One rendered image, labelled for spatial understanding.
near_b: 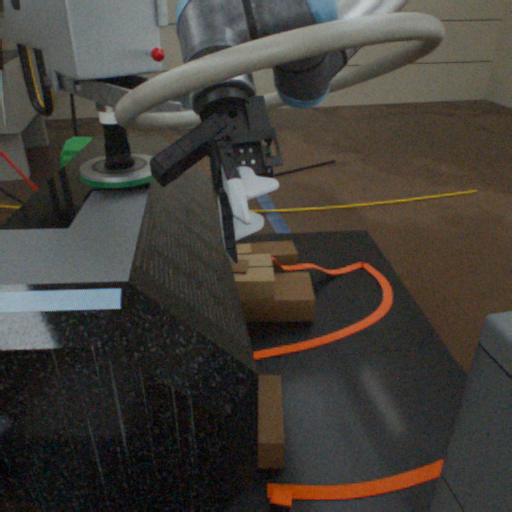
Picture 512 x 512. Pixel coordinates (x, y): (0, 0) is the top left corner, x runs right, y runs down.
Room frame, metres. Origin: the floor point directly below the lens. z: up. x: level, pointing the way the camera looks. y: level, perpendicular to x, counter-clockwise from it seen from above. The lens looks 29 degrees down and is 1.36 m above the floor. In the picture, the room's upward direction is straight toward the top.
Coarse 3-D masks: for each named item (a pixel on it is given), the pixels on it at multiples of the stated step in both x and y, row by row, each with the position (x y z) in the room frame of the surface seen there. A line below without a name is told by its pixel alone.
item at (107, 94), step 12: (48, 84) 1.38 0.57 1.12; (60, 84) 1.40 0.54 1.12; (72, 84) 1.29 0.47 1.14; (84, 84) 1.25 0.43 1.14; (96, 84) 1.19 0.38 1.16; (108, 84) 1.14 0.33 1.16; (132, 84) 1.29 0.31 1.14; (84, 96) 1.27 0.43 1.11; (96, 96) 1.20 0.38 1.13; (108, 96) 1.14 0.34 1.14; (120, 96) 1.09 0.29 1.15; (180, 96) 1.10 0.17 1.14; (156, 108) 0.96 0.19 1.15; (168, 108) 0.92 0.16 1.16; (180, 108) 0.90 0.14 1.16
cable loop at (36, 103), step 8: (24, 48) 1.88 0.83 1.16; (24, 56) 1.88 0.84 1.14; (40, 56) 1.72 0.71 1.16; (24, 64) 1.87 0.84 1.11; (40, 64) 1.72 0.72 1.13; (24, 72) 1.87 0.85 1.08; (32, 72) 1.89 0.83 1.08; (40, 72) 1.72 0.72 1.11; (32, 80) 1.88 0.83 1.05; (40, 80) 1.72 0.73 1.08; (32, 88) 1.87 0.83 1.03; (32, 96) 1.87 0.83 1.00; (48, 96) 1.72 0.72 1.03; (32, 104) 1.86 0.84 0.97; (40, 104) 1.85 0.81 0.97; (48, 104) 1.72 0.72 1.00; (40, 112) 1.79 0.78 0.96; (48, 112) 1.74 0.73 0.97
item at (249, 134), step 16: (208, 96) 0.63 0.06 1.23; (224, 96) 0.63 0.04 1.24; (240, 96) 0.63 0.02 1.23; (256, 96) 0.65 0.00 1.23; (208, 112) 0.64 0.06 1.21; (224, 112) 0.63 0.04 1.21; (240, 112) 0.64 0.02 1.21; (256, 112) 0.63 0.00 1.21; (224, 128) 0.61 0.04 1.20; (240, 128) 0.62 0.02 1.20; (256, 128) 0.62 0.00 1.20; (272, 128) 0.60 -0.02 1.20; (208, 144) 0.60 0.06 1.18; (240, 144) 0.58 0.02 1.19; (256, 144) 0.59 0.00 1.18; (240, 160) 0.58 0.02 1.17; (256, 160) 0.58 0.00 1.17; (272, 160) 0.57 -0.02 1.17; (272, 176) 0.59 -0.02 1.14; (224, 192) 0.58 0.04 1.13
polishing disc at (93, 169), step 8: (88, 160) 1.33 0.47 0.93; (96, 160) 1.33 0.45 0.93; (104, 160) 1.33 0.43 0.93; (136, 160) 1.33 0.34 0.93; (144, 160) 1.33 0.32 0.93; (80, 168) 1.26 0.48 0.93; (88, 168) 1.26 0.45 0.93; (96, 168) 1.26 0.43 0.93; (104, 168) 1.26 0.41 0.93; (136, 168) 1.26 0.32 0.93; (144, 168) 1.26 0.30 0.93; (88, 176) 1.20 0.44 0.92; (96, 176) 1.20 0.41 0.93; (104, 176) 1.20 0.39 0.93; (112, 176) 1.20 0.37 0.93; (120, 176) 1.20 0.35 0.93; (128, 176) 1.20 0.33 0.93; (136, 176) 1.20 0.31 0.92; (144, 176) 1.22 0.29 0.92
